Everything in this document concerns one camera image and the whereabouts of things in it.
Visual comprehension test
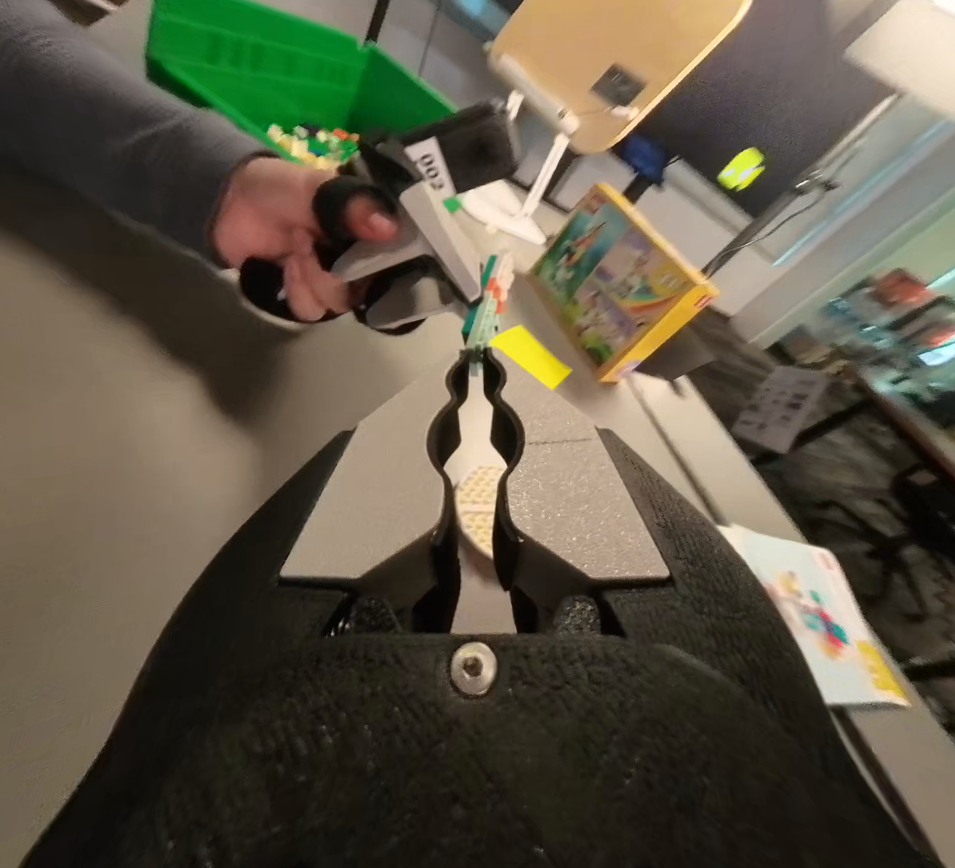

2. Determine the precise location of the colourful toy set box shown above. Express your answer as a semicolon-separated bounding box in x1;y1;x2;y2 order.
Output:
528;182;721;384

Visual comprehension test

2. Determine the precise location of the white brick assembly teal brick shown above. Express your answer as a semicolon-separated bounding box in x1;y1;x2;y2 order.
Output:
461;252;517;363

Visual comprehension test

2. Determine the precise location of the neon yellow sign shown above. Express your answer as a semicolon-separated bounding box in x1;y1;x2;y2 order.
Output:
716;146;768;192

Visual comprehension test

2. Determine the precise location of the wooden book stand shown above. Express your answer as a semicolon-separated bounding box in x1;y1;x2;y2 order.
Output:
446;0;758;246

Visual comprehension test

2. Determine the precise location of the black office chair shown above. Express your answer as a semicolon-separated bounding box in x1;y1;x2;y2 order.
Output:
821;465;955;623

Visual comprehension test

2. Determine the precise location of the person's left hand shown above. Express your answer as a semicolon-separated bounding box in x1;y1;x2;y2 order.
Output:
212;155;400;323

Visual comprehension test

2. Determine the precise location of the dark wooden desk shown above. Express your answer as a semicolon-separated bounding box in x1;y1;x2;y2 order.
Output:
858;368;955;475

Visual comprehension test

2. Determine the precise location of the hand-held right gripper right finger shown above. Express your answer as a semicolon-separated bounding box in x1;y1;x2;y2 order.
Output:
482;353;671;633

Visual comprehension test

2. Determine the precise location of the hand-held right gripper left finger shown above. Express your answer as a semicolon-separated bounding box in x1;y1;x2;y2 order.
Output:
278;352;471;633

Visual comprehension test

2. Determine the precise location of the pile of toy bricks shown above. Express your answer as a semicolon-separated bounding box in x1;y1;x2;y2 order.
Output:
265;123;363;171

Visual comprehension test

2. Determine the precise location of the person's left forearm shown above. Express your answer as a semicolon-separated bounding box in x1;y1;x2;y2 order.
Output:
0;0;279;270

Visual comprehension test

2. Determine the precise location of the yellow sticky note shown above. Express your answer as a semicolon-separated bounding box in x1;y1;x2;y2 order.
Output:
488;325;574;391

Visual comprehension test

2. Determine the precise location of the printed white paper sheet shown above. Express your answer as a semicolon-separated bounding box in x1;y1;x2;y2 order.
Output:
731;364;831;455

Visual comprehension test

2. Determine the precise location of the green plastic bin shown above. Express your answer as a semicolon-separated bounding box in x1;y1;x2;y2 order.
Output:
145;0;460;171

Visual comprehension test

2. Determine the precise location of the instruction booklet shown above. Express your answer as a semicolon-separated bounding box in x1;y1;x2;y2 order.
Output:
720;525;913;711

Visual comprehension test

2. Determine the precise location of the small black tablet screen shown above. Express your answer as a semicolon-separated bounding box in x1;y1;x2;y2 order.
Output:
619;134;669;184

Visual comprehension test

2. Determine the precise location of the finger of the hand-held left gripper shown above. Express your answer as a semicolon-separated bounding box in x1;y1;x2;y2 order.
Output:
397;191;487;307

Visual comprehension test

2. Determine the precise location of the black display panel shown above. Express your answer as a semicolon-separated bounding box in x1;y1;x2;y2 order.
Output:
418;0;904;220

